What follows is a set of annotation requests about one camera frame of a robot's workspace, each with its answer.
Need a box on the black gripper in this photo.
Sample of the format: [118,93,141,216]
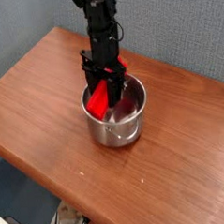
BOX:
[81,30,125,108]

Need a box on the metal pot with handle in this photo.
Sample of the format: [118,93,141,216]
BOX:
[82,74,147,148]

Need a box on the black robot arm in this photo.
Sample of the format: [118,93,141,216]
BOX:
[72,0,127,108]

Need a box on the red star-shaped block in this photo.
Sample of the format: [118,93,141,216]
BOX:
[82,56,127,120]

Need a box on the table leg frame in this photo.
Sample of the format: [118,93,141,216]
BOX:
[51,202,90,224]

